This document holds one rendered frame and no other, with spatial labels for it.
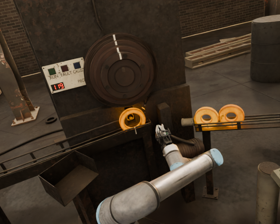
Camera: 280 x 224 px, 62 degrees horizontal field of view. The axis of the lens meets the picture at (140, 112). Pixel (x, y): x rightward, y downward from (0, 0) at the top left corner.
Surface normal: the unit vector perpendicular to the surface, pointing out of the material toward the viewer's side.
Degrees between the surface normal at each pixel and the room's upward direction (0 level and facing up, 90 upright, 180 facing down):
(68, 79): 90
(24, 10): 90
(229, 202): 0
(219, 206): 0
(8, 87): 90
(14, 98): 90
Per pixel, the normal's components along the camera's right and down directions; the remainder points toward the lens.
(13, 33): 0.25, 0.39
